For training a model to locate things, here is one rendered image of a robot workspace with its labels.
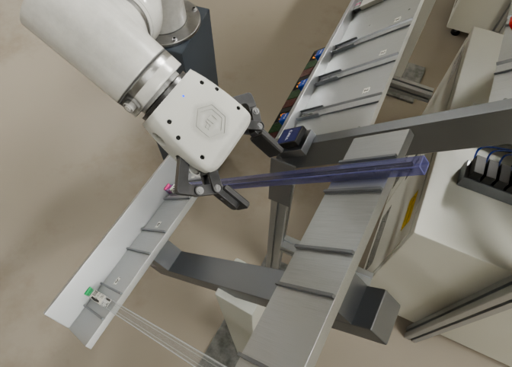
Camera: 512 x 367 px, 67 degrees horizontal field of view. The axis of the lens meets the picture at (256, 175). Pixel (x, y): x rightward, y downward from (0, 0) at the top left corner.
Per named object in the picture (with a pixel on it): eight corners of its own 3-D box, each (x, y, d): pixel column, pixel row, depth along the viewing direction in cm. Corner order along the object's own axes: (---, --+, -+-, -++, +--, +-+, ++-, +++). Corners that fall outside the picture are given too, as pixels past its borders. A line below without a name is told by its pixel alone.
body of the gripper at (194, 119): (137, 108, 41) (217, 175, 44) (191, 48, 45) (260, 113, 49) (123, 128, 47) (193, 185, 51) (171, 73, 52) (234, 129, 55)
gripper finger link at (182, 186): (157, 177, 44) (196, 204, 46) (192, 126, 47) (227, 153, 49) (154, 179, 45) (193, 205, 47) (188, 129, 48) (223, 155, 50)
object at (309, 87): (294, 161, 82) (274, 138, 79) (382, -15, 112) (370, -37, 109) (299, 161, 81) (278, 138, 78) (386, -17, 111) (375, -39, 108)
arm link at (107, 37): (142, 81, 52) (107, 114, 45) (56, 7, 48) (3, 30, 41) (177, 37, 47) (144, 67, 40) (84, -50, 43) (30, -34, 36)
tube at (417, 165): (169, 193, 73) (164, 189, 73) (173, 188, 74) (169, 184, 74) (424, 175, 33) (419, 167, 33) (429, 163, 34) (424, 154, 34)
